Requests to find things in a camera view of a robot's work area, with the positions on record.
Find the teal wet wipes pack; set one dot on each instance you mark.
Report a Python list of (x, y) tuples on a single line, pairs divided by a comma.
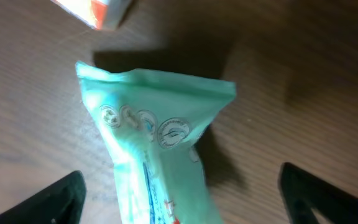
[(150, 122)]

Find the orange Kleenex tissue pack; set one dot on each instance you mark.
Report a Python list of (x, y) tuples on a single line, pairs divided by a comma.
[(97, 14)]

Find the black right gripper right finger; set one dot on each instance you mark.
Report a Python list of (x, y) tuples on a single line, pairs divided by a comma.
[(302, 191)]

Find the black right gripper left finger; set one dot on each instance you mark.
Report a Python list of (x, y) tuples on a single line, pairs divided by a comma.
[(60, 203)]

